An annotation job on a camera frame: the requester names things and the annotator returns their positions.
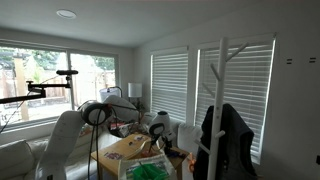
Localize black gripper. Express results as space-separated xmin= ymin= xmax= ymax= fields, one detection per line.
xmin=161 ymin=133 xmax=175 ymax=157

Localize orange toy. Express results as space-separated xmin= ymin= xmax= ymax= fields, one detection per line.
xmin=140 ymin=149 xmax=155 ymax=159

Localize orange object beside table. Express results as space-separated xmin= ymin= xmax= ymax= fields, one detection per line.
xmin=187 ymin=156 xmax=197 ymax=173

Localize small items on table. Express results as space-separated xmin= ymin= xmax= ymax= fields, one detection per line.
xmin=128 ymin=134 xmax=146 ymax=147

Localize small patterned cushion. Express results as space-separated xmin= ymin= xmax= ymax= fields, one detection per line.
xmin=109 ymin=121 xmax=150 ymax=138

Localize wooden coffee table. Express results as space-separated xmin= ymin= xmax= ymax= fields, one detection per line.
xmin=90 ymin=132 xmax=191 ymax=180

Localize narrow white window blind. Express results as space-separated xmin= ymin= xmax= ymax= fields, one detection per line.
xmin=150 ymin=49 xmax=189 ymax=123

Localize black jacket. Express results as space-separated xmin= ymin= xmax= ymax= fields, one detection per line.
xmin=192 ymin=103 xmax=258 ymax=180

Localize white shade floor lamp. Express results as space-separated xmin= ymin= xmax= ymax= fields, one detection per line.
xmin=127 ymin=82 xmax=144 ymax=114

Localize white coat rack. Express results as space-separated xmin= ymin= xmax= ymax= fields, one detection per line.
xmin=194 ymin=37 xmax=250 ymax=180

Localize arc lamp with pale shade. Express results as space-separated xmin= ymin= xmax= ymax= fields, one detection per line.
xmin=98 ymin=85 xmax=124 ymax=103

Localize floral patterned pillow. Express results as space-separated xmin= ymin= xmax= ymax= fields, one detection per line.
xmin=79 ymin=123 xmax=101 ymax=138

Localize wide white window blind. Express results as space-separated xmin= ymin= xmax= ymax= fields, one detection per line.
xmin=194 ymin=39 xmax=276 ymax=164

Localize white sofa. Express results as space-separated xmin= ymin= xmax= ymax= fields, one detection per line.
xmin=0 ymin=111 xmax=203 ymax=180

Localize round ceiling light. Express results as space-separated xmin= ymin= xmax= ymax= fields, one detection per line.
xmin=55 ymin=8 xmax=78 ymax=20

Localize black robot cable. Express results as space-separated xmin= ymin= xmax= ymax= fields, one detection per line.
xmin=87 ymin=99 xmax=139 ymax=180

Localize black stereo camera bar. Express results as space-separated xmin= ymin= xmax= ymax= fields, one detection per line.
xmin=55 ymin=69 xmax=80 ymax=76

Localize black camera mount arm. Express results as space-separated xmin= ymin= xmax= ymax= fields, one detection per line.
xmin=0 ymin=74 xmax=73 ymax=105

